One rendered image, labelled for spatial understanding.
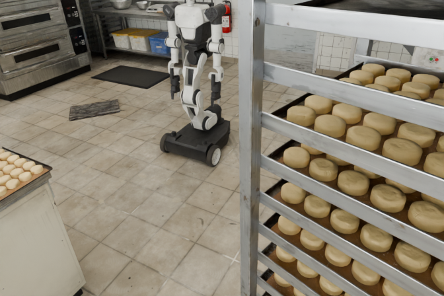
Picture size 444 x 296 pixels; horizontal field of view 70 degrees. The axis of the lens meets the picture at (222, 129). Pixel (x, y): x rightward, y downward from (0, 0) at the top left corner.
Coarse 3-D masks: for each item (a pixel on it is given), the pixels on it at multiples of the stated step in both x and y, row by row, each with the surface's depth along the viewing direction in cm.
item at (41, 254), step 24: (48, 192) 152; (0, 216) 134; (24, 216) 144; (48, 216) 155; (0, 240) 136; (24, 240) 146; (48, 240) 158; (0, 264) 139; (24, 264) 149; (48, 264) 161; (72, 264) 175; (0, 288) 141; (24, 288) 152; (48, 288) 164; (72, 288) 178
